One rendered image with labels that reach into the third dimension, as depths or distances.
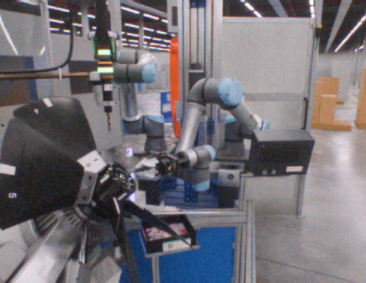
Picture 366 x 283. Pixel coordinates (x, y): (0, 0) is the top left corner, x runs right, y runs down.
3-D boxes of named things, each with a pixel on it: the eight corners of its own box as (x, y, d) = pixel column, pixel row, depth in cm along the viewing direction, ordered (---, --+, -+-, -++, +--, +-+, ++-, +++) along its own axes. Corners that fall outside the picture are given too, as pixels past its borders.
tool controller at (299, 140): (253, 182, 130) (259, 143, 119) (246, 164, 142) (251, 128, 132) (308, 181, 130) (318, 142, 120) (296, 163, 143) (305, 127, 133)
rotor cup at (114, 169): (71, 205, 75) (104, 175, 73) (76, 174, 87) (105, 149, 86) (110, 230, 82) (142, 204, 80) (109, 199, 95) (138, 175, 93)
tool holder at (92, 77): (94, 107, 81) (92, 72, 79) (87, 104, 87) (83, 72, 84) (123, 104, 86) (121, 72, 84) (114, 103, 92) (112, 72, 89)
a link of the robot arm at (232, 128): (230, 134, 175) (230, 113, 172) (250, 137, 167) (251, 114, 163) (220, 138, 166) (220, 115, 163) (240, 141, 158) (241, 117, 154)
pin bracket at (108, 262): (87, 272, 85) (108, 255, 84) (94, 262, 91) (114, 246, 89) (100, 285, 86) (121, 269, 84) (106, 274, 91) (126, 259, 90)
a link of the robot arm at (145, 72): (160, 71, 156) (155, 89, 111) (140, 71, 155) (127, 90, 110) (159, 49, 151) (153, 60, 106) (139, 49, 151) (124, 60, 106)
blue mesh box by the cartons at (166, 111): (160, 125, 809) (159, 91, 785) (179, 119, 920) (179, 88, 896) (188, 128, 772) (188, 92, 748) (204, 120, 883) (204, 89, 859)
